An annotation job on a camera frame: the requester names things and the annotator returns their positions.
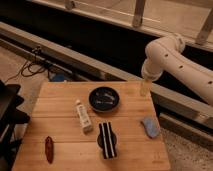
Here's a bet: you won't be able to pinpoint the red chili pepper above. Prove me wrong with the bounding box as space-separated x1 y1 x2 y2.
45 136 54 163

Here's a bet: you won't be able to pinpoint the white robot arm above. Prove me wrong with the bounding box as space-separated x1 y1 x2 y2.
141 33 213 106

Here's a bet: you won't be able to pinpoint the dark blue ceramic bowl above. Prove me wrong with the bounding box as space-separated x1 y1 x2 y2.
88 86 120 112

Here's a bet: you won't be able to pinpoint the blue sponge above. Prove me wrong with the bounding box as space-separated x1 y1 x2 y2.
141 116 160 138

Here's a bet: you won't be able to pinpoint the wooden cutting board table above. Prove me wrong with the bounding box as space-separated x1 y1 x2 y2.
12 81 170 171

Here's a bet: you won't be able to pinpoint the white tube bottle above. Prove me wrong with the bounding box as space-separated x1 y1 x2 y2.
76 100 93 133

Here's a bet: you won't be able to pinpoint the black round dish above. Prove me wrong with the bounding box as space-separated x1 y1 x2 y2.
97 132 117 149

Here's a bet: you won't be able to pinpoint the black white striped cloth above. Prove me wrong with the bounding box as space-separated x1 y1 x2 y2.
99 122 117 159

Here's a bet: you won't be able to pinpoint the blue object on floor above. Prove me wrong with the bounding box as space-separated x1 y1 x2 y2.
49 74 65 82

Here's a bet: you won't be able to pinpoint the black chair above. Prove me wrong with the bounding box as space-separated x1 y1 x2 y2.
0 80 30 171

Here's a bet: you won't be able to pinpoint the black cables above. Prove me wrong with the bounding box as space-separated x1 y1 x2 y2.
3 46 54 84

